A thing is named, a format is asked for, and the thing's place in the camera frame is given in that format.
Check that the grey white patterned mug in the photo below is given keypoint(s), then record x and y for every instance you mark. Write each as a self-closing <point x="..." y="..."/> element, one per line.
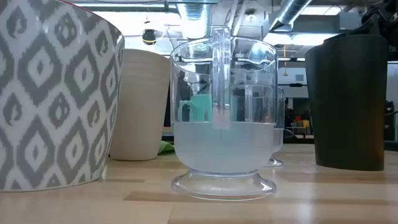
<point x="46" y="93"/>

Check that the green cloth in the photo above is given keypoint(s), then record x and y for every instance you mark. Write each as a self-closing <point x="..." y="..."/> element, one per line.
<point x="164" y="147"/>

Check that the black tumbler cup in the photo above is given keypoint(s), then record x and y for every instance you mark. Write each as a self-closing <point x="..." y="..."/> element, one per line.
<point x="348" y="109"/>

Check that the long light bar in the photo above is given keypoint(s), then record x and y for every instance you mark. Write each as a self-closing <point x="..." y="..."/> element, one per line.
<point x="292" y="59"/>

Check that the teal mug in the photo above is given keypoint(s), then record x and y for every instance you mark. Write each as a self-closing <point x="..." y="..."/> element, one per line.
<point x="202" y="109"/>

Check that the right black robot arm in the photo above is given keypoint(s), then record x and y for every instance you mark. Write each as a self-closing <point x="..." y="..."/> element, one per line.
<point x="382" y="15"/>

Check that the silver ceiling duct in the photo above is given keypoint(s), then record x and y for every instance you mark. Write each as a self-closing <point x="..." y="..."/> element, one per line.
<point x="292" y="11"/>
<point x="194" y="21"/>

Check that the black ceiling fixture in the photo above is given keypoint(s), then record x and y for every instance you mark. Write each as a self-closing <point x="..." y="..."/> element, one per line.
<point x="149" y="36"/>

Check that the beige ribbed cup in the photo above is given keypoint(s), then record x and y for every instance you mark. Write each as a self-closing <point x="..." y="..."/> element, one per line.
<point x="140" y="109"/>

